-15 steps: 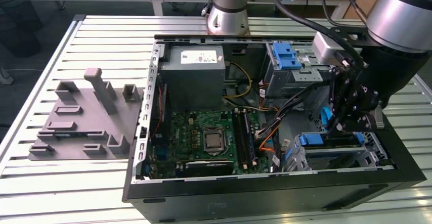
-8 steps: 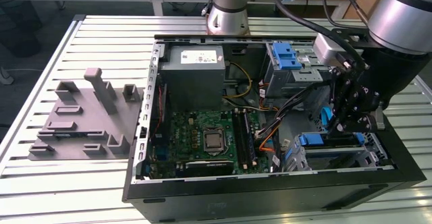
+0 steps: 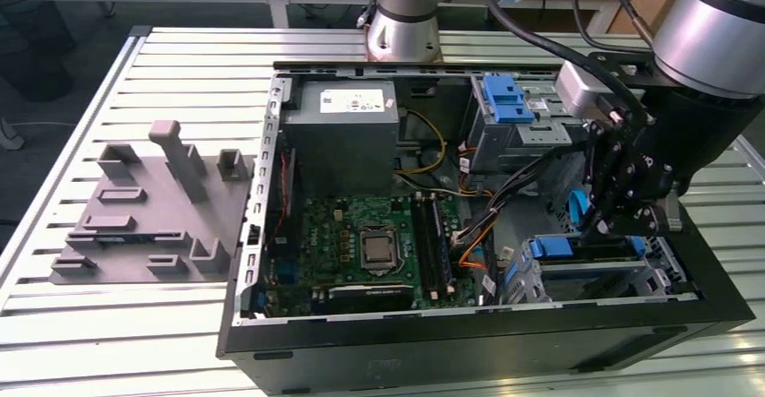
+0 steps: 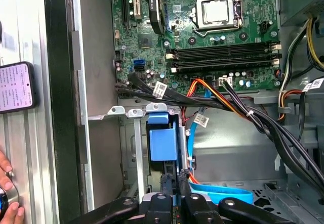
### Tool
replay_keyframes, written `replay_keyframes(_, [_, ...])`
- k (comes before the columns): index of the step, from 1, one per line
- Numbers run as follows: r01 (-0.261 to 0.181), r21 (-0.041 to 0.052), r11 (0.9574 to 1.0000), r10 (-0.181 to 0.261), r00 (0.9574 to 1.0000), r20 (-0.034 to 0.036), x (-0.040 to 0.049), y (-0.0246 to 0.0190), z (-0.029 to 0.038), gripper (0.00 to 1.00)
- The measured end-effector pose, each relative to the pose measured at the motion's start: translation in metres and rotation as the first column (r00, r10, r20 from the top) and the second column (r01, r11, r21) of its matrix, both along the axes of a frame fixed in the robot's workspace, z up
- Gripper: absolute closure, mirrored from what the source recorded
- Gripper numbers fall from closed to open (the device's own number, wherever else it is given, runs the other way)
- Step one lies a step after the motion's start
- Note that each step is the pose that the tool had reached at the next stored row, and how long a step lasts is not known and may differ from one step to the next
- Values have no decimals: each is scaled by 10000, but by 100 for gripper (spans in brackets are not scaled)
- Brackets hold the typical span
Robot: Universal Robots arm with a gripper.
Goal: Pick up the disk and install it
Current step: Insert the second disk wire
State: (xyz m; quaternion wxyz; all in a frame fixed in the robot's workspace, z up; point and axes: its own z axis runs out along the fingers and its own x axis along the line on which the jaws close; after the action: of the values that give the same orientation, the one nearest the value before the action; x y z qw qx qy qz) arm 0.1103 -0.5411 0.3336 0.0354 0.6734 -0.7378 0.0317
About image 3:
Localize hard disk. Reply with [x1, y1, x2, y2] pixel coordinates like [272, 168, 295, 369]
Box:
[527, 234, 645, 264]

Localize orange wires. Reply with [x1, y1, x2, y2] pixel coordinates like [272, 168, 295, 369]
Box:
[458, 235, 486, 273]

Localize black RAM slot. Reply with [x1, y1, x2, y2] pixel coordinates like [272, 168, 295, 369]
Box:
[422, 193, 450, 298]
[411, 193, 441, 299]

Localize metal drive cage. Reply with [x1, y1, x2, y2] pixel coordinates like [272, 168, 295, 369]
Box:
[465, 73, 598, 175]

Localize yellow wires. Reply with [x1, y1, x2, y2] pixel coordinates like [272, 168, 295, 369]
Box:
[394, 108, 449, 177]

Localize blue drive latch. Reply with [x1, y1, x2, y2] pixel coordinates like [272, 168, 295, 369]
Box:
[481, 73, 535, 125]

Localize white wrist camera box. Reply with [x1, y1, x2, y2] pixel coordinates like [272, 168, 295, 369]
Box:
[554, 63, 626, 120]

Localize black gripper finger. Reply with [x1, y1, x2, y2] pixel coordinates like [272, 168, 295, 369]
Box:
[579, 121, 638, 237]
[578, 202, 670, 246]

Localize black graphics card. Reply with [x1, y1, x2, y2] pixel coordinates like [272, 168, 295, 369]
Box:
[309, 282, 418, 316]

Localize silver CPU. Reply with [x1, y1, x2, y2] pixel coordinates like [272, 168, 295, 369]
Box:
[362, 237, 395, 263]

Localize green motherboard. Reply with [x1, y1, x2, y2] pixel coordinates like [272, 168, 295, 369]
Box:
[261, 193, 482, 317]

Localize grey parts rack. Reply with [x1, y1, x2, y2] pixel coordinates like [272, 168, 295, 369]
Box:
[50, 118, 260, 287]

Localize dark RAM stick in slot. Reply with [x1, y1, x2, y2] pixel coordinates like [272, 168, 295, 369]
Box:
[430, 195, 458, 293]

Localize blue data wire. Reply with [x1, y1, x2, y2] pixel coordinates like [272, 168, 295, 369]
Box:
[565, 188, 593, 239]

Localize grey power supply unit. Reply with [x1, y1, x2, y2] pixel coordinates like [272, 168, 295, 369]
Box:
[278, 78, 401, 197]

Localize black PC case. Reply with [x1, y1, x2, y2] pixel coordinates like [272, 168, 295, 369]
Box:
[214, 60, 758, 396]

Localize grey floor foot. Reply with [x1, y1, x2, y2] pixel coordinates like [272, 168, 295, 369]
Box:
[0, 117, 26, 151]

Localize metal disk bay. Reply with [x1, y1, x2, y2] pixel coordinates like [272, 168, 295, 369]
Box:
[498, 230, 689, 307]

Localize black chair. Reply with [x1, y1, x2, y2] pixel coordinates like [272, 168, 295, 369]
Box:
[0, 0, 77, 102]

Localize CPU socket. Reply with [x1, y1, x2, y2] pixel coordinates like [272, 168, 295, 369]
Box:
[354, 224, 405, 278]

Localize black cable bundle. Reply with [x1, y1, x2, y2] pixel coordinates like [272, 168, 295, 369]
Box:
[457, 144, 573, 248]

